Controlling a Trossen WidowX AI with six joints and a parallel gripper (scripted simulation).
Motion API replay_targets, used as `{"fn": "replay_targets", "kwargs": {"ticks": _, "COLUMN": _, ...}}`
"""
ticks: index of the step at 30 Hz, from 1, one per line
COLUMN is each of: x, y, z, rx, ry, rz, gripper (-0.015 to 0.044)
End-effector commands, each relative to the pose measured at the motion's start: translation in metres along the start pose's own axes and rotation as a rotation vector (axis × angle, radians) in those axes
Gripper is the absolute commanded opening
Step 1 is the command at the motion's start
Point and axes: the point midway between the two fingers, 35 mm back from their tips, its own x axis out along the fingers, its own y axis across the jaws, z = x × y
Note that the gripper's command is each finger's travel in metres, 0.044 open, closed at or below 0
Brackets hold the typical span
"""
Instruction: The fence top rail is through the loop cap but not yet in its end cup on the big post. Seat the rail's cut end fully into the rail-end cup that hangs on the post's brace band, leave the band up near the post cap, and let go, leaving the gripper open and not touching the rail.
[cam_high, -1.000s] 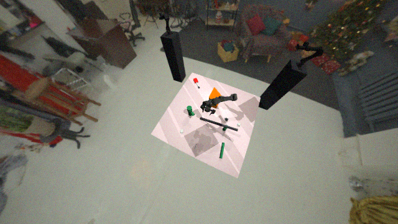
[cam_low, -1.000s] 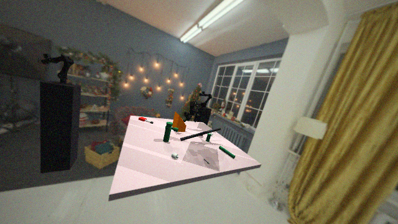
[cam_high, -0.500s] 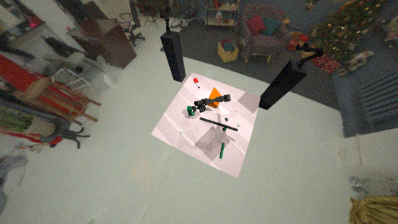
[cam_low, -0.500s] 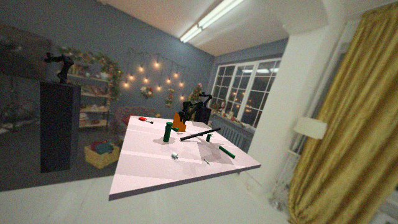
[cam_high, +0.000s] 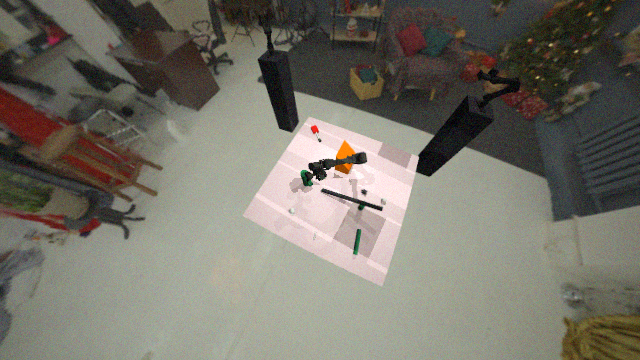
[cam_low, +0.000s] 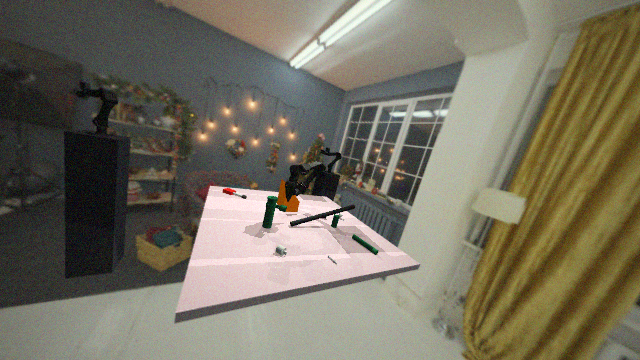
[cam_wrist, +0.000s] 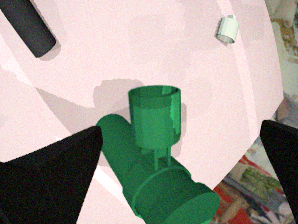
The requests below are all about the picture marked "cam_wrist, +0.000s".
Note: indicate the small white cylinder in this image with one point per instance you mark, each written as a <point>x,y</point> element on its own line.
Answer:
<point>227,31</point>

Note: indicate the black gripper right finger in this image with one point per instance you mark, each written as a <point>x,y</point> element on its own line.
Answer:
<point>281,145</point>

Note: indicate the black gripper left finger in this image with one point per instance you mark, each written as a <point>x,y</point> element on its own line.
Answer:
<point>48,186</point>

